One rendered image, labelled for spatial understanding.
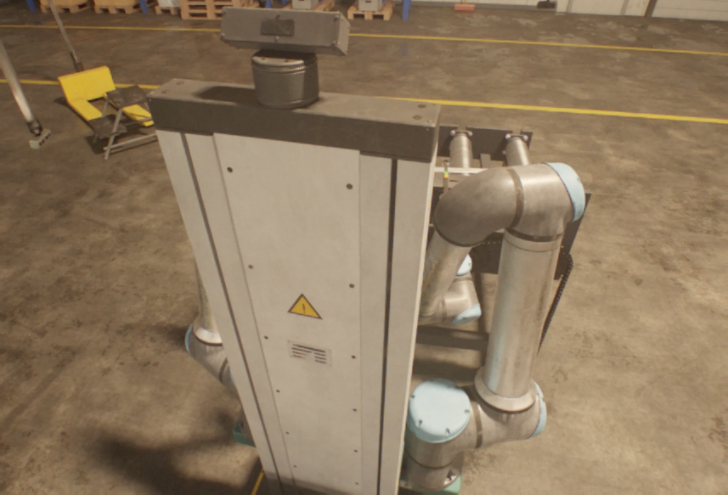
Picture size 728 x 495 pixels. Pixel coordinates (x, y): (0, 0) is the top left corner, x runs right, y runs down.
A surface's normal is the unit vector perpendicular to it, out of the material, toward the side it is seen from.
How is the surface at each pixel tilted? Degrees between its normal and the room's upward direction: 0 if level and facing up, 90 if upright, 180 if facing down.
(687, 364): 0
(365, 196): 90
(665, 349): 0
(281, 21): 61
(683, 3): 90
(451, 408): 5
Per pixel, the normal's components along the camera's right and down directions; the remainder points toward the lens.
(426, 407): -0.08, -0.78
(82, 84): 0.71, 0.43
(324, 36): -0.22, 0.14
